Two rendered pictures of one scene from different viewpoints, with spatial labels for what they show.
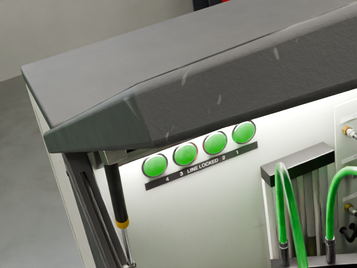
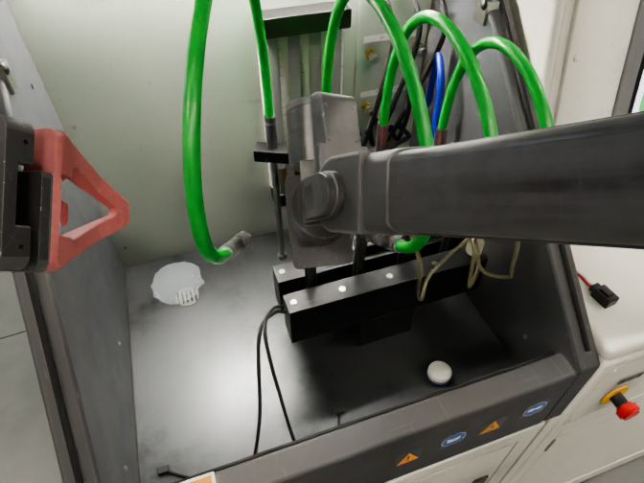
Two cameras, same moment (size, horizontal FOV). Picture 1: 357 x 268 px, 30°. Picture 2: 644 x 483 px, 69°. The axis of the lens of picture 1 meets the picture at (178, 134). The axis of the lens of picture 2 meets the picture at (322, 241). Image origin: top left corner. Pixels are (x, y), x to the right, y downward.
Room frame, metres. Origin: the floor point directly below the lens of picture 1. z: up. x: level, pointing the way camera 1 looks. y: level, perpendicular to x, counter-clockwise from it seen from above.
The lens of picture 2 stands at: (0.30, -0.23, 1.55)
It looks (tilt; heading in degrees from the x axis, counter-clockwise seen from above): 45 degrees down; 358
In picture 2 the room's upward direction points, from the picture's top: straight up
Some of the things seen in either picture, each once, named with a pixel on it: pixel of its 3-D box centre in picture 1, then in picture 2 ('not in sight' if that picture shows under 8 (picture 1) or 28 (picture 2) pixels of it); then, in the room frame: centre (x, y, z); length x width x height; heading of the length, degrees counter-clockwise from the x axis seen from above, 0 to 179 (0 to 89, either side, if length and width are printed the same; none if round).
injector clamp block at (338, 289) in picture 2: not in sight; (377, 290); (0.81, -0.34, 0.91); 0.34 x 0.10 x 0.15; 107
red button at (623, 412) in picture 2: not in sight; (622, 404); (0.64, -0.74, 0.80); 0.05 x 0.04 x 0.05; 107
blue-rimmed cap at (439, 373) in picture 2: not in sight; (439, 373); (0.69, -0.43, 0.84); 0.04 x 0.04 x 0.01
